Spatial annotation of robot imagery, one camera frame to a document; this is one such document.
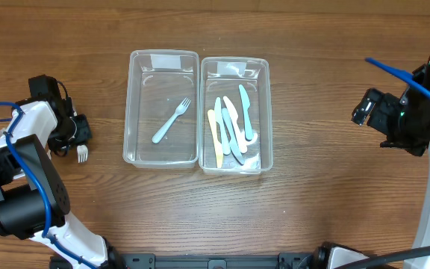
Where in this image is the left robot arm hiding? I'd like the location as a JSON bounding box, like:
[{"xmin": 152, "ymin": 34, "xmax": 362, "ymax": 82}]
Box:
[{"xmin": 0, "ymin": 75, "xmax": 126, "ymax": 268}]

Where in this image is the clear plastic container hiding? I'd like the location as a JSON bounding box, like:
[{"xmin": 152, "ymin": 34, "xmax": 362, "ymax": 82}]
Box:
[
  {"xmin": 122, "ymin": 49, "xmax": 200, "ymax": 169},
  {"xmin": 197, "ymin": 57, "xmax": 273, "ymax": 175}
]

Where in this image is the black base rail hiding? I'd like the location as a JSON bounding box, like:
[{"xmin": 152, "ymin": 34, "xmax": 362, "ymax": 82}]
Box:
[{"xmin": 122, "ymin": 253, "xmax": 312, "ymax": 269}]

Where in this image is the cream plastic knife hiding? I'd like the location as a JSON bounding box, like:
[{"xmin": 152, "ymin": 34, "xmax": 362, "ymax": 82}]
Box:
[{"xmin": 207, "ymin": 109, "xmax": 224, "ymax": 168}]

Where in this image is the left blue cable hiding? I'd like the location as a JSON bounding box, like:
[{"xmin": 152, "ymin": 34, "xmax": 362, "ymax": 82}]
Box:
[{"xmin": 0, "ymin": 101, "xmax": 100, "ymax": 269}]

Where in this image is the thick white plastic fork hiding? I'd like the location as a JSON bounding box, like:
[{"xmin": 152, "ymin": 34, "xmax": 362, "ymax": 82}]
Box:
[{"xmin": 152, "ymin": 98, "xmax": 191, "ymax": 143}]

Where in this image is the pale blue plastic knife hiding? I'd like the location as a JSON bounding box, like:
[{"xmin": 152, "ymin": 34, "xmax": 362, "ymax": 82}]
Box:
[{"xmin": 238, "ymin": 84, "xmax": 254, "ymax": 140}]

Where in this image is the right clear plastic container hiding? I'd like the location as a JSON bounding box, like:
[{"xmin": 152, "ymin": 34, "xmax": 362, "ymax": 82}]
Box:
[{"xmin": 197, "ymin": 57, "xmax": 273, "ymax": 175}]

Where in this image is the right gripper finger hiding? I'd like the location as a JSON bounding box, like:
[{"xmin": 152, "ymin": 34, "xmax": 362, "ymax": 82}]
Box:
[
  {"xmin": 360, "ymin": 88, "xmax": 378, "ymax": 111},
  {"xmin": 352, "ymin": 108, "xmax": 367, "ymax": 126}
]

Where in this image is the light blue plastic knife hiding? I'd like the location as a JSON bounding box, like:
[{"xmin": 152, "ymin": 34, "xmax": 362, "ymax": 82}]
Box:
[{"xmin": 214, "ymin": 97, "xmax": 231, "ymax": 155}]

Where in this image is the left clear plastic container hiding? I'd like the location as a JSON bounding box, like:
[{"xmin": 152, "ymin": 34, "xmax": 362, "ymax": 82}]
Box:
[{"xmin": 122, "ymin": 49, "xmax": 200, "ymax": 169}]

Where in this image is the black cable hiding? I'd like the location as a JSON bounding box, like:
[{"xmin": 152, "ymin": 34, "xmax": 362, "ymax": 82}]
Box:
[{"xmin": 334, "ymin": 241, "xmax": 430, "ymax": 269}]

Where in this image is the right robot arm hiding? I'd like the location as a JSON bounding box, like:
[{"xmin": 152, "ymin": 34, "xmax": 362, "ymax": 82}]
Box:
[{"xmin": 298, "ymin": 56, "xmax": 430, "ymax": 269}]

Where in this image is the white plastic knife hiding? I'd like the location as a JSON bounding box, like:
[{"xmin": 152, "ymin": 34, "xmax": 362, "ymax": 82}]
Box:
[{"xmin": 222, "ymin": 108, "xmax": 244, "ymax": 165}]

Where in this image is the blue cable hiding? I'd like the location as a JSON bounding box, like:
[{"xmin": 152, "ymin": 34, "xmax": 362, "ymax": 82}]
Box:
[
  {"xmin": 364, "ymin": 57, "xmax": 430, "ymax": 126},
  {"xmin": 0, "ymin": 101, "xmax": 100, "ymax": 269}
]

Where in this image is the thin white plastic fork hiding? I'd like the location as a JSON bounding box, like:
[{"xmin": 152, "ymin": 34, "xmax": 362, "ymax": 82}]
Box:
[{"xmin": 76, "ymin": 144, "xmax": 89, "ymax": 163}]

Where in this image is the right blue cable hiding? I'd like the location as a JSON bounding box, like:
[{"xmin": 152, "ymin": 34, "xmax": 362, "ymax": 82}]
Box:
[{"xmin": 364, "ymin": 57, "xmax": 430, "ymax": 126}]

